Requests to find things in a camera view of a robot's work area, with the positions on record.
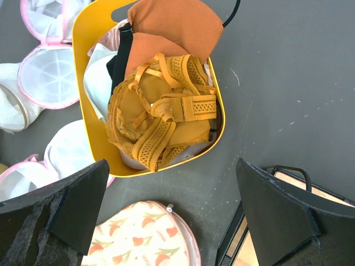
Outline yellow plastic basket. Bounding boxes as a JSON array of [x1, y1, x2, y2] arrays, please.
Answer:
[[73, 1, 225, 178]]

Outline black wire wooden rack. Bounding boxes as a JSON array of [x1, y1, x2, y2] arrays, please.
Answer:
[[216, 160, 354, 265]]

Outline empty pink-trimmed mesh laundry bag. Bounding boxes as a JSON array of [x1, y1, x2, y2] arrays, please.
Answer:
[[0, 119, 116, 203]]

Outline white garment in basket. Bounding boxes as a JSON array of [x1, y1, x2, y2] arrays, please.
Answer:
[[83, 44, 116, 122]]

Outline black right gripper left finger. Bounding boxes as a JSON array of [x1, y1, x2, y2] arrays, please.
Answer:
[[1, 160, 109, 265]]

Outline orange bra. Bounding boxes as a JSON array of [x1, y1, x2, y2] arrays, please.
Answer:
[[106, 0, 225, 173]]

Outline pink satin garment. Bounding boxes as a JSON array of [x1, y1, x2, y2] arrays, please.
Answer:
[[98, 19, 128, 51]]

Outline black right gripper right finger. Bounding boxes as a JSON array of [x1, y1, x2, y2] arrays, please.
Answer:
[[236, 159, 354, 265]]

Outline tulip print bra bag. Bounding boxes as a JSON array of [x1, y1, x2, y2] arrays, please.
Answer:
[[82, 201, 202, 266]]

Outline white honeycomb mesh laundry bag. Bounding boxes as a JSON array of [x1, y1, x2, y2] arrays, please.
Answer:
[[1, 63, 44, 133]]

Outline black garment in basket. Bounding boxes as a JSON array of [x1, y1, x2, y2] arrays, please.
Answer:
[[106, 22, 133, 95]]

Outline white pink-trimmed mesh laundry bag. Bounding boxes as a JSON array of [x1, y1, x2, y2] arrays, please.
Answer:
[[18, 0, 91, 110]]

